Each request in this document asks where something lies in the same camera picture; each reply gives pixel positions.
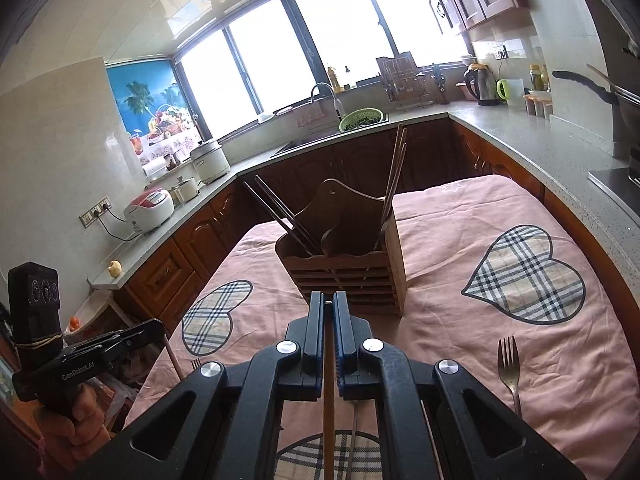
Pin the large white electric pot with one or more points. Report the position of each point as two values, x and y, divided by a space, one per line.
210 162

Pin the wooden cooking chopsticks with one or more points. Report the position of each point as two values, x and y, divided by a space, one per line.
602 77

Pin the wall socket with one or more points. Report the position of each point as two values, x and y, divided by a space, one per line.
95 210
500 52

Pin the grey kitchen countertop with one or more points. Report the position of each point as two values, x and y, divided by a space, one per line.
525 130

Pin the small cream pot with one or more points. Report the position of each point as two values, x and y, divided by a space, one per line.
186 190

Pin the person's left hand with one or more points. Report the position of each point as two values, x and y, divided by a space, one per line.
85 420

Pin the metal dish rack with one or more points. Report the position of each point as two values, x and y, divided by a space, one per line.
400 80

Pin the dark electric kettle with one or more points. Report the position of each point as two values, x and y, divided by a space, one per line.
482 87

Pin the metal sink faucet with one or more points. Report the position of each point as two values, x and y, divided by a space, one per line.
339 110

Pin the wooden utensil holder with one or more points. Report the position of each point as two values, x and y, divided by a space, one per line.
350 270

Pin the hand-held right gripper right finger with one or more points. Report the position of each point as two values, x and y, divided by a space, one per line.
342 340

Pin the dark utensil stand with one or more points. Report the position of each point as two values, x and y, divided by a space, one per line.
439 82

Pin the wooden chopstick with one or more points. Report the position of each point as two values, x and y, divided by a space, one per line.
329 425
393 175
389 195
397 175

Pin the white rice cooker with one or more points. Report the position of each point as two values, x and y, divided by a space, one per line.
147 212

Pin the wooden base cabinets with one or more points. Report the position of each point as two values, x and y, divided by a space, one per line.
350 160

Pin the orange fruit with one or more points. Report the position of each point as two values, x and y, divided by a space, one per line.
75 323

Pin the green white jug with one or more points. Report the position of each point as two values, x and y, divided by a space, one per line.
510 91

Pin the seasoning jar set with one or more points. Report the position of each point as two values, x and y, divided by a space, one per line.
539 102

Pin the green colander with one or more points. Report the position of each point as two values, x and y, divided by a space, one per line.
360 121

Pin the kitchen sink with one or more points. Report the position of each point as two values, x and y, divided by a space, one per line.
310 142

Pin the pink container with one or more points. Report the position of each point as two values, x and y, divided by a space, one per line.
462 91

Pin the yellow bottle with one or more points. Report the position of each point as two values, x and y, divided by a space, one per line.
332 80

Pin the metal fork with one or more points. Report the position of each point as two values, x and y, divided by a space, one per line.
509 375

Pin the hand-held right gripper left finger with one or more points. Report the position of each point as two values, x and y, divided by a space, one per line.
315 340

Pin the fruit wall poster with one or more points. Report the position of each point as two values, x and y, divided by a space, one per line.
145 100

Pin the yellow fruit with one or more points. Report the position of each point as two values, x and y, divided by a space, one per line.
115 268

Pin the gas stove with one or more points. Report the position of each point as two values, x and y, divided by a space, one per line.
620 185

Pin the dark metal chopstick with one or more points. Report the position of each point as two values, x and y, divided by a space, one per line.
284 210
305 242
268 210

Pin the kitchen window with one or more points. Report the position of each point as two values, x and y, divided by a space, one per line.
280 60

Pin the pink plaid-heart blanket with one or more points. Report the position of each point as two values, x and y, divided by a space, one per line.
450 340

